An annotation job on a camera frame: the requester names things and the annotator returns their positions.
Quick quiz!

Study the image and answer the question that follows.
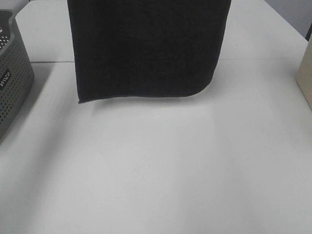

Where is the dark navy towel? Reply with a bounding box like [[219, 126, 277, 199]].
[[67, 0, 231, 103]]

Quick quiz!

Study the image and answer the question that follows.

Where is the grey perforated plastic basket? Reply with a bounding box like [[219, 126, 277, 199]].
[[0, 9, 35, 137]]

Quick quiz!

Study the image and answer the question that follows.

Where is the beige box at right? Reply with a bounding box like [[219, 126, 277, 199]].
[[295, 37, 312, 108]]

